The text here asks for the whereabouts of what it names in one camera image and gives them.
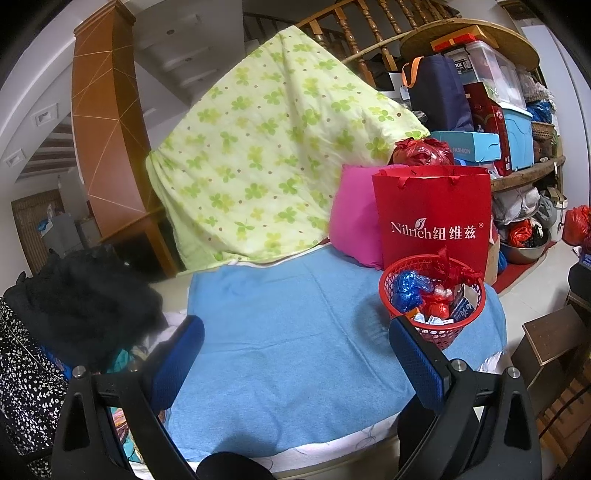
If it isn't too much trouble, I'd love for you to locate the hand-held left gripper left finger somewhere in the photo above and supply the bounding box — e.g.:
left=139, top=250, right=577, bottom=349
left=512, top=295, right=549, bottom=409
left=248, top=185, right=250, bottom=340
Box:
left=51, top=315, right=206, bottom=480

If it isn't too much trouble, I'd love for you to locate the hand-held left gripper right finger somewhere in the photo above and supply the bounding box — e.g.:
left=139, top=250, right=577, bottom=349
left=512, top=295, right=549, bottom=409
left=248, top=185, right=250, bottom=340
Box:
left=388, top=316, right=543, bottom=480

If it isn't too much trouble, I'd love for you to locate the red mesh plastic basket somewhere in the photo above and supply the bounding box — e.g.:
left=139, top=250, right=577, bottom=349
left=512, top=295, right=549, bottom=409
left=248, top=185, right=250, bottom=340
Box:
left=379, top=256, right=486, bottom=347

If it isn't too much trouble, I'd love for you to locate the red plastic bag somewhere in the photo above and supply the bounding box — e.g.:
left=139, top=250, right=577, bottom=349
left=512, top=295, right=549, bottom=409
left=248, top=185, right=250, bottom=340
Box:
left=392, top=137, right=455, bottom=168
left=562, top=205, right=591, bottom=247
left=508, top=219, right=534, bottom=247
left=436, top=247, right=485, bottom=289
left=422, top=293, right=455, bottom=320

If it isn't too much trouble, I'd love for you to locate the small blue packet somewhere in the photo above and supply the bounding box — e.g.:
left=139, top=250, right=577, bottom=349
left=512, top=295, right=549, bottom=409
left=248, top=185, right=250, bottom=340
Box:
left=450, top=295, right=476, bottom=321

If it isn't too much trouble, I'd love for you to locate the blue plastic bag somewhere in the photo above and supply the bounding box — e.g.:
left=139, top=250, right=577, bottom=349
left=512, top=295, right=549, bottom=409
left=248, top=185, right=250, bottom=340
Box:
left=394, top=271, right=432, bottom=312
left=526, top=99, right=552, bottom=123

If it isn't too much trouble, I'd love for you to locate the teal garment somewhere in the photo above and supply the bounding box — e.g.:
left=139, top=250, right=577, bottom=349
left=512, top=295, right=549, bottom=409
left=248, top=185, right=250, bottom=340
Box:
left=108, top=348, right=148, bottom=372

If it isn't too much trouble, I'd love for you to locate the orange striped cloth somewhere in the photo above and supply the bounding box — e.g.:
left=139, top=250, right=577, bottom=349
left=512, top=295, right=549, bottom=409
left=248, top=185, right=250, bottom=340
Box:
left=108, top=408, right=139, bottom=462

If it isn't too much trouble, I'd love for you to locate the blue towel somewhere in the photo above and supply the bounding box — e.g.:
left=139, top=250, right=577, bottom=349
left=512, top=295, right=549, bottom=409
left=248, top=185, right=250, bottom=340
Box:
left=166, top=258, right=509, bottom=462

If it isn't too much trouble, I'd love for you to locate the black clothing pile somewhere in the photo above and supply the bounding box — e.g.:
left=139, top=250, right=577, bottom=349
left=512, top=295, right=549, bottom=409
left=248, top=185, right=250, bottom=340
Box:
left=0, top=244, right=169, bottom=370

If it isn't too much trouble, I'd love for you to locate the person's black trouser leg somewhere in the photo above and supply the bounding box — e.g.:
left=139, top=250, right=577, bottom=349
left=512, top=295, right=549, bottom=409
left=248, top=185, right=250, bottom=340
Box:
left=198, top=451, right=274, bottom=480

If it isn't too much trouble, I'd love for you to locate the red floor mat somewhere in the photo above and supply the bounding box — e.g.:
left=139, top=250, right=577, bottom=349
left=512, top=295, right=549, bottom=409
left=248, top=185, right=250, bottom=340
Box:
left=492, top=265, right=532, bottom=296

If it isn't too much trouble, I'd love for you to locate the dark wooden stool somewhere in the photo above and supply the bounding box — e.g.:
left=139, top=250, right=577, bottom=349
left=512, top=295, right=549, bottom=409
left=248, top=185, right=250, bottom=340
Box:
left=510, top=305, right=591, bottom=402

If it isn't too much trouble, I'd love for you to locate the metal basin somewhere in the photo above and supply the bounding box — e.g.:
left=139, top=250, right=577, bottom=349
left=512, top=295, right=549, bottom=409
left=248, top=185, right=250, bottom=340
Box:
left=499, top=240, right=552, bottom=265

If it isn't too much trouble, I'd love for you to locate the black white-dotted dress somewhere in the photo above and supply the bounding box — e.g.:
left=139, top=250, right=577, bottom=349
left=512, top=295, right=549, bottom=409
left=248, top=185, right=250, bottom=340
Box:
left=0, top=295, right=75, bottom=469

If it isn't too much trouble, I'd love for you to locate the pink pillow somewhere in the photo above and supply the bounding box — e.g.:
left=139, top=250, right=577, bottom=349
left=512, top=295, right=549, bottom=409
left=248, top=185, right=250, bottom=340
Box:
left=329, top=164, right=386, bottom=269

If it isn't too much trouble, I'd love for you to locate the red paper shopping bag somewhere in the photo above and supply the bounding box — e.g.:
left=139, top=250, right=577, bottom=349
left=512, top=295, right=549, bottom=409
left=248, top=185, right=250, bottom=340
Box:
left=372, top=166, right=492, bottom=278

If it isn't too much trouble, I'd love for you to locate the grey box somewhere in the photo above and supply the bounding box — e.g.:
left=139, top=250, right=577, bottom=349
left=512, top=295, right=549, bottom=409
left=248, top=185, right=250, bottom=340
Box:
left=39, top=212, right=100, bottom=257

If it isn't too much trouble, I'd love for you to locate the grey cloth bundle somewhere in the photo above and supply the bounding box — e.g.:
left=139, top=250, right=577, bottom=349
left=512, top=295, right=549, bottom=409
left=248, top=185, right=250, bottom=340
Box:
left=492, top=187, right=559, bottom=227

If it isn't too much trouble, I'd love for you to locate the brown wooden door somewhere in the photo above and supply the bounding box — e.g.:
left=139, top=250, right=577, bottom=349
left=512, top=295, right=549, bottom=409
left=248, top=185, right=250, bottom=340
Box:
left=11, top=189, right=65, bottom=278

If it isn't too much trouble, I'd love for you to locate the round bamboo tray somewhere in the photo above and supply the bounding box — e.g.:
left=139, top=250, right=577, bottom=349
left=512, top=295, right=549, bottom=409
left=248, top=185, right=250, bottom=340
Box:
left=399, top=18, right=541, bottom=70
left=489, top=154, right=566, bottom=192

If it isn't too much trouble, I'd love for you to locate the green clover print quilt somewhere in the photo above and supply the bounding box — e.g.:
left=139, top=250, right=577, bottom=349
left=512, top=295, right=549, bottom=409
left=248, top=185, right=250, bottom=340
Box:
left=145, top=25, right=432, bottom=273

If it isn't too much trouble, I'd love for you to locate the light blue cardboard box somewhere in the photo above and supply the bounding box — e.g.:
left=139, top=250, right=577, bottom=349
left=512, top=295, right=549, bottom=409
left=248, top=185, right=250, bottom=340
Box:
left=429, top=131, right=502, bottom=164

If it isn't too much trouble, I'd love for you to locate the red gift box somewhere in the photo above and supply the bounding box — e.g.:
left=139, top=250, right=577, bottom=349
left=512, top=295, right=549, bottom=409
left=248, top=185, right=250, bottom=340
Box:
left=463, top=82, right=511, bottom=176

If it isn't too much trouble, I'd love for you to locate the blue plastic storage box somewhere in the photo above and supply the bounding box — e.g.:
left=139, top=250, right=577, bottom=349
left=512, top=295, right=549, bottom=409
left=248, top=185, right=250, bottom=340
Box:
left=501, top=102, right=536, bottom=172

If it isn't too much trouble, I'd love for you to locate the orange wooden cabinet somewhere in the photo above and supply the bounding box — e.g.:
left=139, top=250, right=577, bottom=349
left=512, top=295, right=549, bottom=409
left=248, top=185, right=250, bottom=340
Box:
left=71, top=0, right=185, bottom=278

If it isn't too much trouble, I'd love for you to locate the white paper bag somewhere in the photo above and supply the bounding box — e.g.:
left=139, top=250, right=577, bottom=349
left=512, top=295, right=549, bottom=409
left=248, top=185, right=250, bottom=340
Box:
left=388, top=71, right=411, bottom=100

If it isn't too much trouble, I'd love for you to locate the clear plastic storage box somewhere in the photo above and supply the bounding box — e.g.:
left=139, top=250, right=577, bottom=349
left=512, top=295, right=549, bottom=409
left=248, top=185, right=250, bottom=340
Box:
left=445, top=41, right=527, bottom=112

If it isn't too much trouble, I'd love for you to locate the bamboo pole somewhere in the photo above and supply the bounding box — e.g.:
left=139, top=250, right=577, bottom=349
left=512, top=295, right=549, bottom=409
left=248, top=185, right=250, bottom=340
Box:
left=342, top=30, right=407, bottom=61

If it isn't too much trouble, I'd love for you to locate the flat orange box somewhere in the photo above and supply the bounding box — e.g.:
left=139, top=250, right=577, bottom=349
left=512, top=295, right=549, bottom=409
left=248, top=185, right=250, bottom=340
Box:
left=430, top=25, right=499, bottom=52

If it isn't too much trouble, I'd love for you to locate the wooden stair railing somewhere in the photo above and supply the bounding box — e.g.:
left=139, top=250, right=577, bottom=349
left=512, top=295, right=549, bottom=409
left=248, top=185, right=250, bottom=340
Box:
left=245, top=0, right=462, bottom=88

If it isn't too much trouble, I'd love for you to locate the navy bag with orange handle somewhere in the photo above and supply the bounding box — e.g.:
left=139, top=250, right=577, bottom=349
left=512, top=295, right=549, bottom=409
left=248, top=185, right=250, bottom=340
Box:
left=402, top=54, right=476, bottom=134

